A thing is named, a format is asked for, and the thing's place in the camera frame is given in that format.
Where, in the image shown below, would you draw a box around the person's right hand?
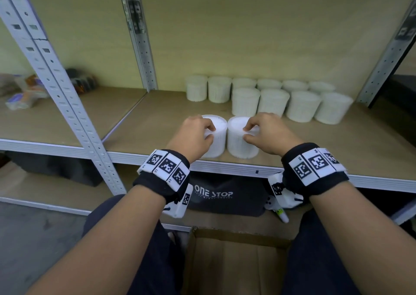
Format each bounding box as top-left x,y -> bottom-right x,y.
243,112 -> 305,157

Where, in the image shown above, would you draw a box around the person's left hand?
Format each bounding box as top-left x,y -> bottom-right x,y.
166,114 -> 217,164

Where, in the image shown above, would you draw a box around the white cotton swab tub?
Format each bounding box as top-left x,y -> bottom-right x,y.
227,116 -> 261,160
201,114 -> 228,159

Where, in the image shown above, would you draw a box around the black marker wristband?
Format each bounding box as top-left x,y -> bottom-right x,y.
133,149 -> 191,204
281,142 -> 350,204

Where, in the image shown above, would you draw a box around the black box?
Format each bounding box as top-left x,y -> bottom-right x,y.
370,73 -> 416,120

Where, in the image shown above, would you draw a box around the person's left forearm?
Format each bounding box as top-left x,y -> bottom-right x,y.
25,185 -> 167,295

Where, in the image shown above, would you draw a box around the brown cardboard box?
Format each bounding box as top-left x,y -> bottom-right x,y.
181,226 -> 294,295

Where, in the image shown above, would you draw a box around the orange snack packet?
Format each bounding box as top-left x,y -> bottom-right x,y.
24,74 -> 50,91

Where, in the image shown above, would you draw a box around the person's right leg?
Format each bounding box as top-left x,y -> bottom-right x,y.
281,207 -> 362,295

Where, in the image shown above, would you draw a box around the white plastic packet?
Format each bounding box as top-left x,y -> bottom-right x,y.
5,89 -> 50,111

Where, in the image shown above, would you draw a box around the dark snack packets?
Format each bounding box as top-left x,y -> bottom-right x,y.
64,68 -> 99,94

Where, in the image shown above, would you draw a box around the person's left leg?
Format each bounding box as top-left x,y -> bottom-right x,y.
82,194 -> 186,295

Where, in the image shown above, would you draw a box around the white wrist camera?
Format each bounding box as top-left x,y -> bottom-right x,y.
266,171 -> 305,224
161,183 -> 194,219

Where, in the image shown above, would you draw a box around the group of white swab containers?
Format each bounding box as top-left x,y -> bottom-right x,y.
185,74 -> 354,125

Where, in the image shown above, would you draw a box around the grey perforated shelf upright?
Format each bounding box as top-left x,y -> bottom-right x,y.
0,0 -> 127,196
356,0 -> 416,107
116,0 -> 159,92

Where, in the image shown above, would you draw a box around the black bag with white print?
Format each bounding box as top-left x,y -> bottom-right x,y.
187,171 -> 271,217

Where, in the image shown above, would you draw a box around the grey metal shelf beam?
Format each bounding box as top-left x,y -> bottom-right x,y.
0,138 -> 416,195
0,196 -> 193,233

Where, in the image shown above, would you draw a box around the person's leg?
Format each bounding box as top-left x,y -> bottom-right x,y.
82,194 -> 186,295
281,207 -> 362,295

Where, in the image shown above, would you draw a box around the person's right forearm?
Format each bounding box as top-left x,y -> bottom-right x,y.
308,181 -> 416,295

